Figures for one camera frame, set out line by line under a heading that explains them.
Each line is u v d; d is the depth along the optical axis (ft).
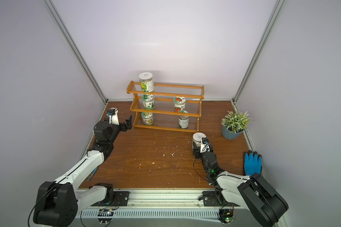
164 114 3.03
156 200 2.42
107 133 2.07
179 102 2.86
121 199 2.39
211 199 2.37
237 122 2.78
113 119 2.32
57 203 1.31
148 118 3.20
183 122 3.09
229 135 2.95
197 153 2.51
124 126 2.44
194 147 2.56
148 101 2.95
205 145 2.37
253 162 2.75
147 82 2.65
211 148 2.54
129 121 2.48
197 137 2.77
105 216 2.35
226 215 2.27
